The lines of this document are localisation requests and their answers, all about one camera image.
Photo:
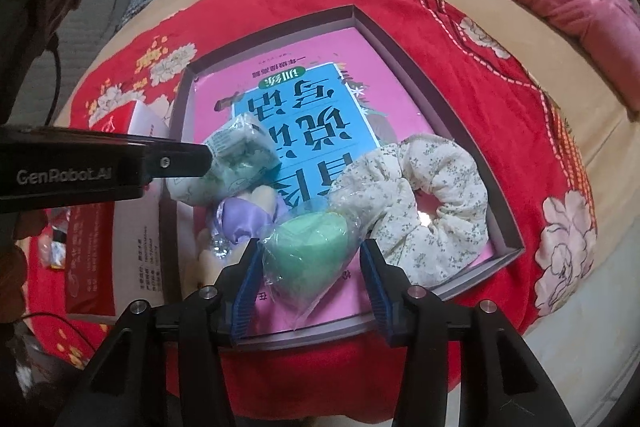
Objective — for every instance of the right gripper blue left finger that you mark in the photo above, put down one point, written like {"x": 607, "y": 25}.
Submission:
{"x": 238, "y": 286}

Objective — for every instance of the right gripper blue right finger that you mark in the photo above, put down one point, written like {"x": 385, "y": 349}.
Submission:
{"x": 386, "y": 286}

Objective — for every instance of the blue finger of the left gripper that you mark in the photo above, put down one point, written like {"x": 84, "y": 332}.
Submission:
{"x": 170, "y": 159}

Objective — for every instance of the white bunny plush purple dress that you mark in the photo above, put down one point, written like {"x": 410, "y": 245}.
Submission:
{"x": 230, "y": 227}

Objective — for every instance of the green puff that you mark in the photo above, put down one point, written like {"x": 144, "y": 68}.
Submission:
{"x": 304, "y": 254}

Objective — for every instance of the white floral scrunchie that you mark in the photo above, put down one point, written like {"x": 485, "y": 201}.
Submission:
{"x": 423, "y": 202}

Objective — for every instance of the grey shallow box tray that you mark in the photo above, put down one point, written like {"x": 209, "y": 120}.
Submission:
{"x": 329, "y": 87}

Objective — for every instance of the red floral blanket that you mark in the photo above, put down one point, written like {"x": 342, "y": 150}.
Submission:
{"x": 516, "y": 125}

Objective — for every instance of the tan round bed mattress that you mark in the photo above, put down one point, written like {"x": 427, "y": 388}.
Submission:
{"x": 604, "y": 134}

